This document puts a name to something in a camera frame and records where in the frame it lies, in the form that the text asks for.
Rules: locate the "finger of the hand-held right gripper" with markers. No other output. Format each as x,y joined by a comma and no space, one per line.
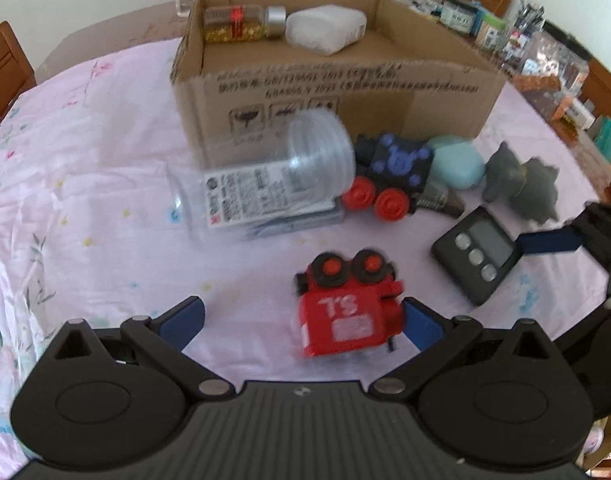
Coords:
550,242

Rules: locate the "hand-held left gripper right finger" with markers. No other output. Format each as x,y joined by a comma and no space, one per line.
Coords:
423,329

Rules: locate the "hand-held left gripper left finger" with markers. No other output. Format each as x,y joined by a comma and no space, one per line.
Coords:
183,319

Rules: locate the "grey plastic toy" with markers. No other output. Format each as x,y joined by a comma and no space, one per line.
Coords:
530,190

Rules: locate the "black digital timer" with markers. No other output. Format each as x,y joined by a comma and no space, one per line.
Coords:
485,237

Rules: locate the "teal egg-shaped case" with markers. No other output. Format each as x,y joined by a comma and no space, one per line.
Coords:
458,167

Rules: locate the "clear plastic jar with label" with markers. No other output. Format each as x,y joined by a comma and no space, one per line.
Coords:
245,200

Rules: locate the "black toy train red wheels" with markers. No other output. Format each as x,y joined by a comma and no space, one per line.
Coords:
400,160

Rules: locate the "brown cardboard box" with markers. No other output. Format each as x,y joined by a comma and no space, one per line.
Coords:
385,110

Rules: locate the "teal cardboard box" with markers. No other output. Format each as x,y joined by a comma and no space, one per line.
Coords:
610,142

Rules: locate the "orange snack packet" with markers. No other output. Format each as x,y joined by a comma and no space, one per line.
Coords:
543,97

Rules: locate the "green-lidded jar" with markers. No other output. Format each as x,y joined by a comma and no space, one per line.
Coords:
493,32

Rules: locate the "bundle of pens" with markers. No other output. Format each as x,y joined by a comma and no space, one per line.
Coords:
528,15

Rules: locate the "glass jar with gold contents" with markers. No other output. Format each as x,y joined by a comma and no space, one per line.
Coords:
235,25

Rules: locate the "white plastic container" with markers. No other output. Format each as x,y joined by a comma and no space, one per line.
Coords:
325,27

